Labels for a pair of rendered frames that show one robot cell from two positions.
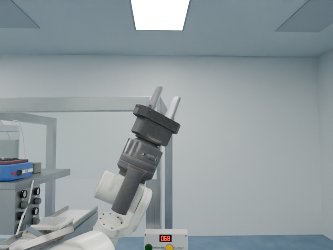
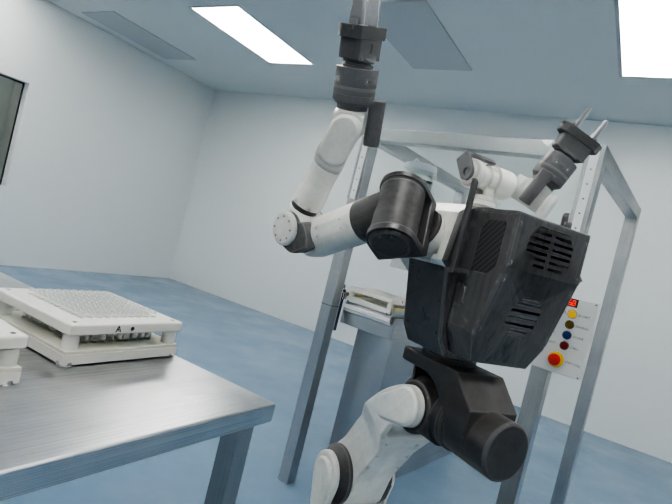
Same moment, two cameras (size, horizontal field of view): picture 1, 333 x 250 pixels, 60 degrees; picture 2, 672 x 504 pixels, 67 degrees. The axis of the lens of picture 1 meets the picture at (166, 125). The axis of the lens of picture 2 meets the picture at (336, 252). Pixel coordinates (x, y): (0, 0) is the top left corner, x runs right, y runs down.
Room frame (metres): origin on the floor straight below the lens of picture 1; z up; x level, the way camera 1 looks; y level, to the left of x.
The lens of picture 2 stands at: (-0.75, -0.25, 1.15)
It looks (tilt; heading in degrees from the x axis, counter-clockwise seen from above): 1 degrees down; 33
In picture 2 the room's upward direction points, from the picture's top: 14 degrees clockwise
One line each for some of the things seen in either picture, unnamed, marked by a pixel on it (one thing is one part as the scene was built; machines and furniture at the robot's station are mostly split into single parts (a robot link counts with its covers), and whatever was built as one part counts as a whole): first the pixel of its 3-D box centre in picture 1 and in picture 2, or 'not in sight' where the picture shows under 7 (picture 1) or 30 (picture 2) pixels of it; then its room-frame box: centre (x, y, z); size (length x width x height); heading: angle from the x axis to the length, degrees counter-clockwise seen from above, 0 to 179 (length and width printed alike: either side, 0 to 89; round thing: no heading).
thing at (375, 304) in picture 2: not in sight; (381, 305); (1.44, 0.84, 0.91); 0.24 x 0.24 x 0.02; 86
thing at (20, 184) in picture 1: (15, 177); not in sight; (1.61, 0.84, 1.31); 0.62 x 0.38 x 0.04; 176
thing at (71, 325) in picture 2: not in sight; (92, 310); (-0.14, 0.65, 0.91); 0.25 x 0.24 x 0.02; 93
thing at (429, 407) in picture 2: not in sight; (437, 408); (0.34, 0.10, 0.86); 0.14 x 0.13 x 0.12; 151
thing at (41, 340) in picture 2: not in sight; (86, 334); (-0.14, 0.65, 0.86); 0.24 x 0.24 x 0.02; 3
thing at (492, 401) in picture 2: not in sight; (459, 406); (0.31, 0.04, 0.88); 0.28 x 0.13 x 0.18; 61
